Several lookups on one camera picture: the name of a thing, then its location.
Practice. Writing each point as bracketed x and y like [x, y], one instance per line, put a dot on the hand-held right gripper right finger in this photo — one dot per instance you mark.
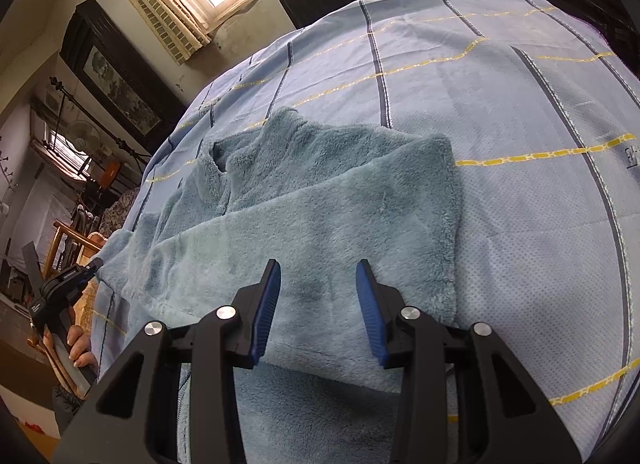
[372, 314]

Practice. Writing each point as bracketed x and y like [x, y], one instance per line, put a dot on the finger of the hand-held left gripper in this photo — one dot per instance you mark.
[96, 265]

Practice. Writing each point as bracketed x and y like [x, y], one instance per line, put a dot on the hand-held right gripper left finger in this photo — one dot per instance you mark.
[265, 314]

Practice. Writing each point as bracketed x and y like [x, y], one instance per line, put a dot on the light blue fleece sweater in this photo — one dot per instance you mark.
[325, 204]

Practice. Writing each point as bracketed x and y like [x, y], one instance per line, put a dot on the person's left hand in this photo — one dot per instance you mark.
[80, 346]

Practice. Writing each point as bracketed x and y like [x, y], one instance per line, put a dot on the wooden chair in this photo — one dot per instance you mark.
[62, 236]

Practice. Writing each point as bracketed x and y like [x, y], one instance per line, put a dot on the floral blanket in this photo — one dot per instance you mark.
[120, 214]

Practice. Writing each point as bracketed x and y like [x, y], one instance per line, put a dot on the orange box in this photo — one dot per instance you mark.
[109, 175]

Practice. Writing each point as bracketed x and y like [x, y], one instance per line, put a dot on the standing fan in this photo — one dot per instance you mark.
[82, 136]

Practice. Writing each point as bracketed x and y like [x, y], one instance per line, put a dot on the dark framed painting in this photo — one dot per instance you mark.
[115, 74]

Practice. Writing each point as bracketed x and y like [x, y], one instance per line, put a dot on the blue plaid bed sheet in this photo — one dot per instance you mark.
[500, 144]

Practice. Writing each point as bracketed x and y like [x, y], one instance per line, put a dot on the cream patterned curtain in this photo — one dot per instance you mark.
[160, 9]

